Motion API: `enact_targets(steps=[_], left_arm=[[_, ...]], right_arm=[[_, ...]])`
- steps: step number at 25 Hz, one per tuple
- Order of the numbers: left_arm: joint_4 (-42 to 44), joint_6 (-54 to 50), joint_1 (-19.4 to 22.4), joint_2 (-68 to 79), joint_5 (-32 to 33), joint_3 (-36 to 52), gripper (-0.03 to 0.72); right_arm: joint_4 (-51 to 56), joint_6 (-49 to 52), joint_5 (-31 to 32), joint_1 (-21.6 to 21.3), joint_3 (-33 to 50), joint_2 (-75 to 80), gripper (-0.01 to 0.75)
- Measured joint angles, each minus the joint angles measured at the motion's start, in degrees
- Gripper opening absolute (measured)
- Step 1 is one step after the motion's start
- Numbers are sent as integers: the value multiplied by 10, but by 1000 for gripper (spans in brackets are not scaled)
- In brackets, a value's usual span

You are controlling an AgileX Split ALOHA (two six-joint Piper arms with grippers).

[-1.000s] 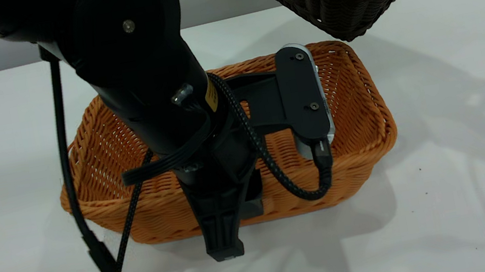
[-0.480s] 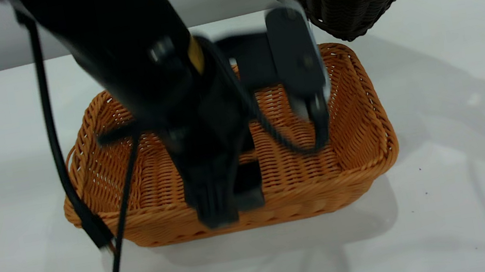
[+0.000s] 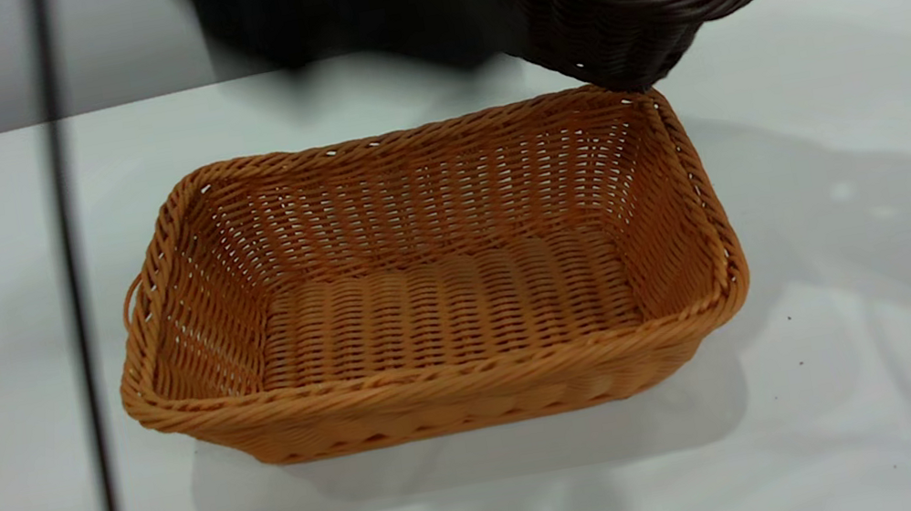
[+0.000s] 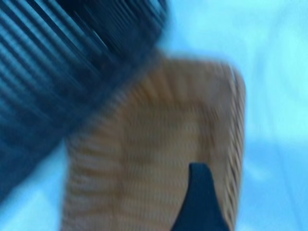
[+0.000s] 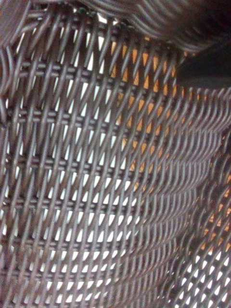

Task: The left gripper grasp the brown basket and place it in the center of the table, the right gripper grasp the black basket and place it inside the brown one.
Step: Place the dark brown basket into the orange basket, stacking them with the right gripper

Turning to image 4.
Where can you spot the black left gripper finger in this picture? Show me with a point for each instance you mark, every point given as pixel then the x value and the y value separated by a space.
pixel 201 207

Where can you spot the light brown wicker basket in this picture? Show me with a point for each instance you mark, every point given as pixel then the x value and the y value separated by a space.
pixel 149 156

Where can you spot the dark brown wicker basket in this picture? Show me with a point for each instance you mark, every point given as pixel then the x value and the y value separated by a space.
pixel 48 72

